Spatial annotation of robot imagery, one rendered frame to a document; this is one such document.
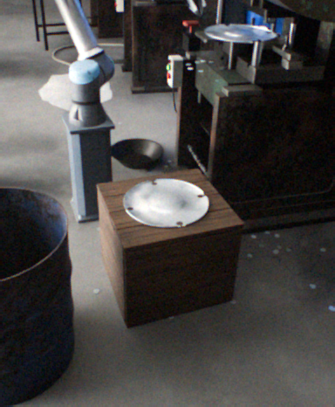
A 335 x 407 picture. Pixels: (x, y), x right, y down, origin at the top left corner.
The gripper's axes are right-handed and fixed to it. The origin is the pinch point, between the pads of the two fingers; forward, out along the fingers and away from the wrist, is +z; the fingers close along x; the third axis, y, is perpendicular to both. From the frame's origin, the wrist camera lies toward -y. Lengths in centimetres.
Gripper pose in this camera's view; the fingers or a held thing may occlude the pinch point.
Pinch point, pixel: (198, 11)
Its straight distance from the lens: 186.4
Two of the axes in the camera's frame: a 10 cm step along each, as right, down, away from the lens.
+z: 3.7, 7.2, 5.9
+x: 8.7, -4.8, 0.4
